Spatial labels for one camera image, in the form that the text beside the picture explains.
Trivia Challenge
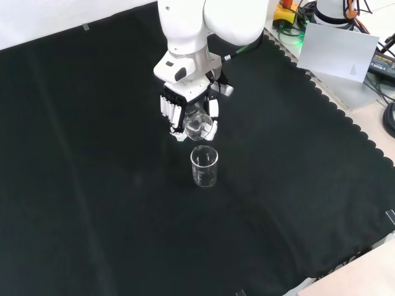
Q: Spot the large clear glass beaker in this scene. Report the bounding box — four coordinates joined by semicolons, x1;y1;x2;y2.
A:
190;144;220;187

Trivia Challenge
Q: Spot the orange cable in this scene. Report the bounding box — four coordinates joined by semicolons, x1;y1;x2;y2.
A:
341;0;373;35

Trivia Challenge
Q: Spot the small clear glass beaker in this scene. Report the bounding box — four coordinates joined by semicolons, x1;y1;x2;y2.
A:
182;104;214;142

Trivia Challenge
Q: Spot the yellow stop button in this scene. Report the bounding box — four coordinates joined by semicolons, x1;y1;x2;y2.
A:
273;0;301;28

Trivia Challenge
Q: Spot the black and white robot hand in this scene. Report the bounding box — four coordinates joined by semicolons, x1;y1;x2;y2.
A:
159;78;220;142

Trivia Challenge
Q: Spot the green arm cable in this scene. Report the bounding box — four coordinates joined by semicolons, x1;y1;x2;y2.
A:
223;33;267;61

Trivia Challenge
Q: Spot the black tripod leg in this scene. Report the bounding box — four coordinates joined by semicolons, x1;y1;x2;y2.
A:
376;30;395;59

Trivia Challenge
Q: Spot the coiled black cable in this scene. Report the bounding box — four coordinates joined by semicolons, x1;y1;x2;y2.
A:
382;101;395;139

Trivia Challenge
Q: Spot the grey metal base plate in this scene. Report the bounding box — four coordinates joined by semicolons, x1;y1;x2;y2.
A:
262;15;387;111

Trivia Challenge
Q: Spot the green cable with light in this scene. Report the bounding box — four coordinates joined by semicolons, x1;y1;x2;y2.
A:
276;23;307;49

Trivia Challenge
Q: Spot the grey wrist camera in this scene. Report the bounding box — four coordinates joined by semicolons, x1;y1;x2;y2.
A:
212;70;235;97

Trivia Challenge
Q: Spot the pale board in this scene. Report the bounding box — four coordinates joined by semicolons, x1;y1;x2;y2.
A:
296;23;380;83

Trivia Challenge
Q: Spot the black power adapter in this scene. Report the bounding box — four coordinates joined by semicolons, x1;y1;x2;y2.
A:
367;51;395;75

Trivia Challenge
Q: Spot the black bench cloth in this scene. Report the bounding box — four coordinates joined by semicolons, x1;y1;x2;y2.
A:
0;0;395;296

